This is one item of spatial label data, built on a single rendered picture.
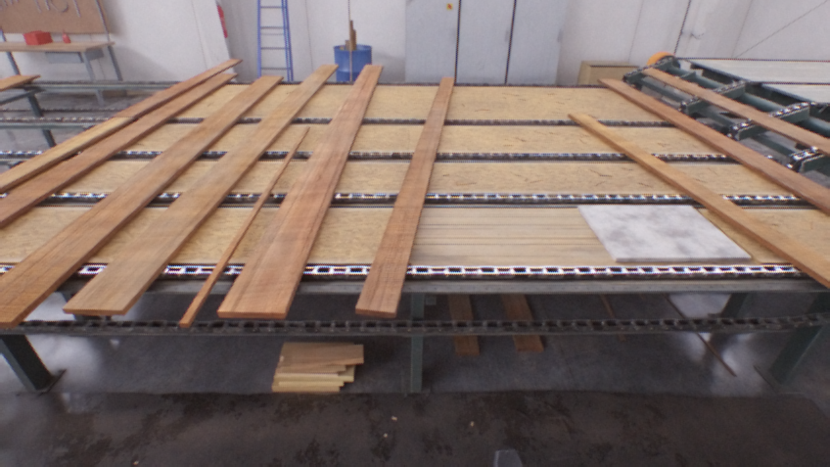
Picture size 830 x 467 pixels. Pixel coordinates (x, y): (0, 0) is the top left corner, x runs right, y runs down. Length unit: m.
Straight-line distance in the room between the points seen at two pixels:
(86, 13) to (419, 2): 5.25
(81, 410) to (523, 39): 6.54
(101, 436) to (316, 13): 6.37
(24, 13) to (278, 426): 8.16
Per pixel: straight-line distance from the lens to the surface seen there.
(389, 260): 1.67
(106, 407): 2.71
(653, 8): 8.40
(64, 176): 3.03
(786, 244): 2.44
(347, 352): 2.21
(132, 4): 8.61
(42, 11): 9.17
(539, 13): 7.06
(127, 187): 2.66
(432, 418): 2.24
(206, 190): 2.43
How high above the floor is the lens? 1.89
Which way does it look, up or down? 30 degrees down
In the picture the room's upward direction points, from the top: 1 degrees clockwise
